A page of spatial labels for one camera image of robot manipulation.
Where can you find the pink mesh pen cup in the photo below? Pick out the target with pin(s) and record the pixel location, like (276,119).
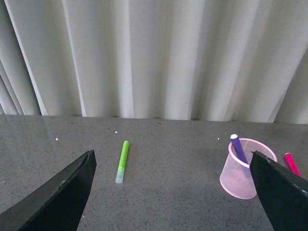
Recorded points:
(236,177)

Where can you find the green highlighter pen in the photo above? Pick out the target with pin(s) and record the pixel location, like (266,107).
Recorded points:
(122,163)

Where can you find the pink highlighter pen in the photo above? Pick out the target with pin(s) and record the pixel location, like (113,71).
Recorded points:
(291,164)

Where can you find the white pleated curtain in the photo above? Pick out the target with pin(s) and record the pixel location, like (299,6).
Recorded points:
(213,60)

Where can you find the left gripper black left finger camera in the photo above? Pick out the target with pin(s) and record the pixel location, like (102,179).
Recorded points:
(58,204)

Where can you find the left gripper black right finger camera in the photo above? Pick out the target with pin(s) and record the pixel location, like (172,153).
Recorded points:
(282,193)

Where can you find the purple highlighter pen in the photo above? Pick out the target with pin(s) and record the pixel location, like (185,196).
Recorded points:
(240,153)

